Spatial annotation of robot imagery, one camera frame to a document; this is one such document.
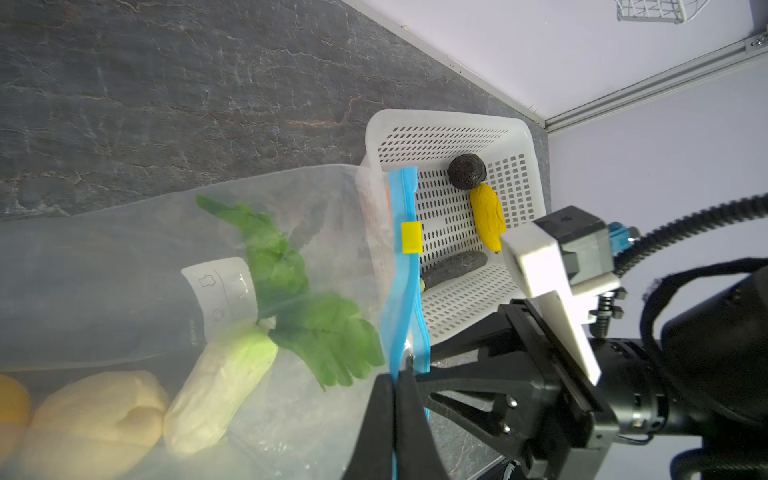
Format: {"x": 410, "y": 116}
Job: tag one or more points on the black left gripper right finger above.
{"x": 416, "y": 454}

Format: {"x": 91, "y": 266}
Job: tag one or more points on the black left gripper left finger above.
{"x": 373, "y": 456}

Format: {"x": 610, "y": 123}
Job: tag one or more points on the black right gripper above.
{"x": 552, "y": 419}

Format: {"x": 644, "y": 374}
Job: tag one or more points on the green toy leaf vegetable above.
{"x": 327, "y": 331}

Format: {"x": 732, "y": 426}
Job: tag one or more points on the yellow toy corn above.
{"x": 490, "y": 222}

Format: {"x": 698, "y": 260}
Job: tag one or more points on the clear zip top bag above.
{"x": 146, "y": 286}

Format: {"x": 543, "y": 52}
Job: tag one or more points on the black toy avocado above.
{"x": 467, "y": 171}

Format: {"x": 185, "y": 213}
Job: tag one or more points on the white perforated plastic basket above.
{"x": 429, "y": 141}

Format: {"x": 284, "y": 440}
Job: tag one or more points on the beige toy potato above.
{"x": 98, "y": 427}

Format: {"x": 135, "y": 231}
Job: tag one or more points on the yellow red toy peach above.
{"x": 16, "y": 414}

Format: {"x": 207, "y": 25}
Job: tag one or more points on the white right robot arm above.
{"x": 705, "y": 332}

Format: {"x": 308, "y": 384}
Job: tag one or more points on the yellow zipper slider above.
{"x": 411, "y": 238}

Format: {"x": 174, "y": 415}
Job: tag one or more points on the dark toy eggplant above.
{"x": 452, "y": 267}

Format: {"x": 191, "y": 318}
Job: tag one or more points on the white wire wall rack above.
{"x": 659, "y": 11}

